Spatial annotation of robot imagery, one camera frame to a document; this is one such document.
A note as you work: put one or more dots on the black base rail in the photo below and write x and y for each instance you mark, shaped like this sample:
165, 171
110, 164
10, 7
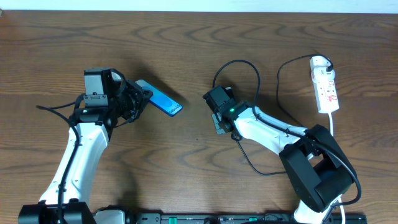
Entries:
118, 216

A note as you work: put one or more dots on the white power strip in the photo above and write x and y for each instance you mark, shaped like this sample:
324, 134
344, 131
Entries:
325, 90

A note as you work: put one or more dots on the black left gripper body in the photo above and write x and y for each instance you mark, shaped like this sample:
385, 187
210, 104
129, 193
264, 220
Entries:
137, 98

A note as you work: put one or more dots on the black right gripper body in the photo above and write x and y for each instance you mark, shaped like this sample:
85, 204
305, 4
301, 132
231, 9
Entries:
216, 125

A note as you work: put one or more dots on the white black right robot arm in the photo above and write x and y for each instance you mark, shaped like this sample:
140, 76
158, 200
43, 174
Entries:
317, 168

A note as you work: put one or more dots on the white USB charger plug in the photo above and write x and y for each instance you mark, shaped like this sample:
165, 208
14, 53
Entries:
321, 61

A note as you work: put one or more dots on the blue smartphone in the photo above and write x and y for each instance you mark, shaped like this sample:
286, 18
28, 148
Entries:
161, 100

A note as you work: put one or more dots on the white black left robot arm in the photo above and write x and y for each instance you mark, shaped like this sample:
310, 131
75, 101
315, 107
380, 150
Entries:
66, 200

